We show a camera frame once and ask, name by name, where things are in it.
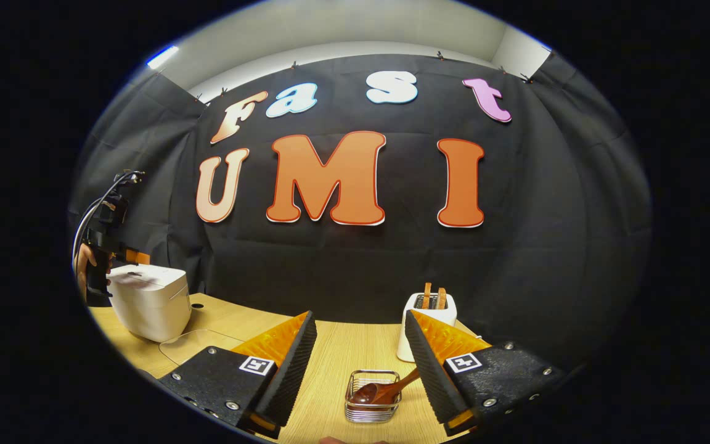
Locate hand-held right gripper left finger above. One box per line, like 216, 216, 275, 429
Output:
158, 310, 317, 439

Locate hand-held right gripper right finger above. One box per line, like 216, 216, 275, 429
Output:
404, 310, 568, 436

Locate white rice cooker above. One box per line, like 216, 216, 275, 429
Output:
107, 264, 192, 343

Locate brown wooden spoon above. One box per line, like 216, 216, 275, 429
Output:
352, 368, 422, 406

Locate wire chopstick holder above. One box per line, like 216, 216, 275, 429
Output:
345, 369, 402, 424

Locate white toaster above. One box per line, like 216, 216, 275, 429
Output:
396, 292, 458, 363

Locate clear plastic tray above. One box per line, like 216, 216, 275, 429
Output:
159, 329, 245, 366

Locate ceiling light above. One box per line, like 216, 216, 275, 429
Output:
147, 46, 180, 70

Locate black backdrop cloth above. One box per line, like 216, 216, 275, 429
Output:
70, 48, 653, 371

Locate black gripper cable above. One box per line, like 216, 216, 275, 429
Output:
72, 170, 147, 267

